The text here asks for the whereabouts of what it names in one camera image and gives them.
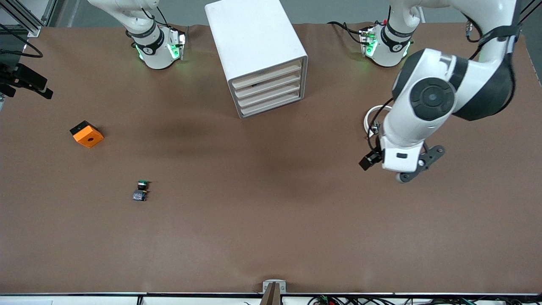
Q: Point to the brown table cover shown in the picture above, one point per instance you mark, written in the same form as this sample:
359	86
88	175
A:
296	212

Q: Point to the green push button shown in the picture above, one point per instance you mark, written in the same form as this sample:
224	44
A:
139	195

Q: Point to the white table edge rail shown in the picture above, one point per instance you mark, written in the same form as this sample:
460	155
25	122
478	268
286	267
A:
190	300

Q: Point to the white curved plastic piece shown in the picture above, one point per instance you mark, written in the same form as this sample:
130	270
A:
367	118

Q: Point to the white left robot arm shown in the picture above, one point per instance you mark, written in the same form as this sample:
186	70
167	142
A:
432	97

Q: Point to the white drawer cabinet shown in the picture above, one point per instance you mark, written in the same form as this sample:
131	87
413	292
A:
254	38

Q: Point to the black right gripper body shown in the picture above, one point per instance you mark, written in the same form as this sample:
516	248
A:
17	75

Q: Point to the orange black button box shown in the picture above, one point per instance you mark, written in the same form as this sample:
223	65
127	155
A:
88	136

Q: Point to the brown post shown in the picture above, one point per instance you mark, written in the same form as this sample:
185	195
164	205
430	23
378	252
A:
271	296

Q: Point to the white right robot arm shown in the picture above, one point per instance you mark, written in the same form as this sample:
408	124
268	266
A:
148	46

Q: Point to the aluminium profile frame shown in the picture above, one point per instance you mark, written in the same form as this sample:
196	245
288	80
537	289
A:
533	6
29	23

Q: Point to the grey metal bracket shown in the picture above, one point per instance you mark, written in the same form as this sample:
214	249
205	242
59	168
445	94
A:
283	287

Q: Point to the white plastic drawer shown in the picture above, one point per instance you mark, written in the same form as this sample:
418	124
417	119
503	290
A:
254	108
288	68
292	77
292	87

